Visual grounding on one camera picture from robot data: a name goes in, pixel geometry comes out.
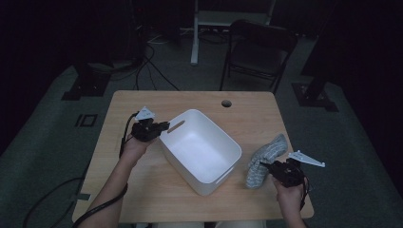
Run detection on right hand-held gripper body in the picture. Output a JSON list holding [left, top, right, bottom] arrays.
[[270, 149, 327, 189]]

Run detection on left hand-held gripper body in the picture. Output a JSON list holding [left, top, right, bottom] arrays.
[[130, 105, 163, 143]]

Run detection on grey knitted cloth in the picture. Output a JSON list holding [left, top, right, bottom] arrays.
[[244, 133, 290, 190]]

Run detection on white plastic basket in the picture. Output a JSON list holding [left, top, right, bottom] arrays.
[[158, 108, 243, 197]]

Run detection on person's right hand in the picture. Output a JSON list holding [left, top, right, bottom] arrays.
[[271, 175, 310, 213]]

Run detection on person's left hand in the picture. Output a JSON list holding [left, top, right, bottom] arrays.
[[120, 134, 157, 168]]

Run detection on black stand with flat base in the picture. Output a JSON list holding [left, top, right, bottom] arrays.
[[291, 0, 339, 113], [60, 60, 112, 102]]

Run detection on black folding chair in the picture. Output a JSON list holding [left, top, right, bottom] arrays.
[[219, 19, 299, 95]]

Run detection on left hand-held gripper cable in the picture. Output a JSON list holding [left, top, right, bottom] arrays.
[[22, 111, 141, 228]]

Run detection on hand-held gripper cable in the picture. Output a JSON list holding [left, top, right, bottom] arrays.
[[22, 111, 141, 228], [298, 176, 312, 212]]

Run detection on right hand-held gripper cable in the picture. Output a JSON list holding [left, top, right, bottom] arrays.
[[298, 176, 312, 212]]

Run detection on black cables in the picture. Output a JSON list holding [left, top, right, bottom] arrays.
[[135, 43, 181, 92]]

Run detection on white metal desk frame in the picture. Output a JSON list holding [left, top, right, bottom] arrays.
[[189, 0, 277, 67]]

